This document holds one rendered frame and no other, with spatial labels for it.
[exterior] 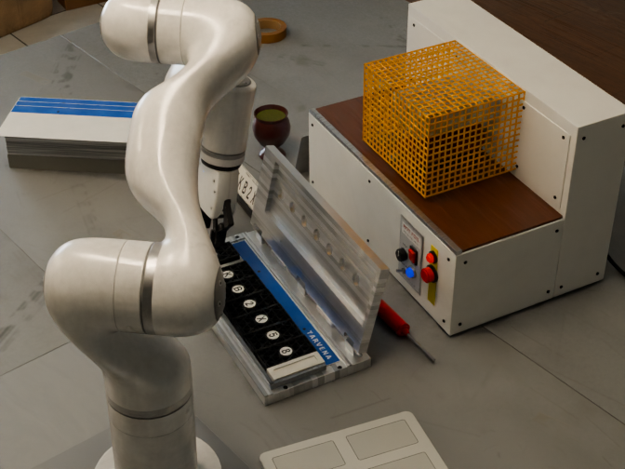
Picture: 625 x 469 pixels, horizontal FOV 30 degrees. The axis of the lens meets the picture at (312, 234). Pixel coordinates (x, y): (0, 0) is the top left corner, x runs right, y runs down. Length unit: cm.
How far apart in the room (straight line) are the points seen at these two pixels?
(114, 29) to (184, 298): 42
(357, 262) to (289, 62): 107
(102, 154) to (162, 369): 107
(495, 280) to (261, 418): 49
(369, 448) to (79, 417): 49
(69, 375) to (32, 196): 58
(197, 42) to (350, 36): 151
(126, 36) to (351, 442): 74
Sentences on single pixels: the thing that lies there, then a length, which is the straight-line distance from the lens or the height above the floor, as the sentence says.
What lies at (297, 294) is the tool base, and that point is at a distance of 219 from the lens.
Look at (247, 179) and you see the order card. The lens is 245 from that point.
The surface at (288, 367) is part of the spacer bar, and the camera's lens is 202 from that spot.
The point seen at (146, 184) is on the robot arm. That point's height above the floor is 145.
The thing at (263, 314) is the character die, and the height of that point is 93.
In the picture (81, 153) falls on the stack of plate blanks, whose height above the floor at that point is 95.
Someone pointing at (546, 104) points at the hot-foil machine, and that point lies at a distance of 208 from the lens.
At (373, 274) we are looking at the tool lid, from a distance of 198.
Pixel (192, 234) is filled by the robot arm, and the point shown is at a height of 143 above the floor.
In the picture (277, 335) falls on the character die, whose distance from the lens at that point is 208.
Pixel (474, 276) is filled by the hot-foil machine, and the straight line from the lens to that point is 207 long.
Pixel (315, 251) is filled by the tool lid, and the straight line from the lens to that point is 214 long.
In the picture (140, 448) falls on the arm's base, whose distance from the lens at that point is 165.
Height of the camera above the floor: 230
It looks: 36 degrees down
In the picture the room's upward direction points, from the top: 1 degrees counter-clockwise
